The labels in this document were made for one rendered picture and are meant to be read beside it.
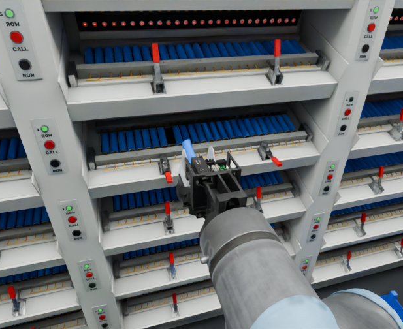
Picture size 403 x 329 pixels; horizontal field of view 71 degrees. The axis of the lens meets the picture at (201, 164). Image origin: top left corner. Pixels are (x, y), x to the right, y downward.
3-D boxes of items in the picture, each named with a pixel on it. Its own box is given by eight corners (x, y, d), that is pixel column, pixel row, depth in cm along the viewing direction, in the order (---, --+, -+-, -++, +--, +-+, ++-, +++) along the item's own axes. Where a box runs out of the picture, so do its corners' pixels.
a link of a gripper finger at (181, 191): (195, 169, 50) (214, 198, 43) (195, 177, 51) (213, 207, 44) (170, 173, 48) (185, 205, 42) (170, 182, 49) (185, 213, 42)
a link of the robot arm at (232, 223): (275, 275, 36) (202, 294, 33) (258, 246, 40) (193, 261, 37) (288, 223, 31) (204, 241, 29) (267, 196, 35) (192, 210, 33)
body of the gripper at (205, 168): (228, 149, 44) (263, 195, 34) (226, 192, 49) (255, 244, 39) (181, 155, 42) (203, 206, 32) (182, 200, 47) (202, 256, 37)
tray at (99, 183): (314, 164, 80) (329, 142, 73) (91, 199, 66) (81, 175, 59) (285, 117, 92) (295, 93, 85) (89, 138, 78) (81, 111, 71)
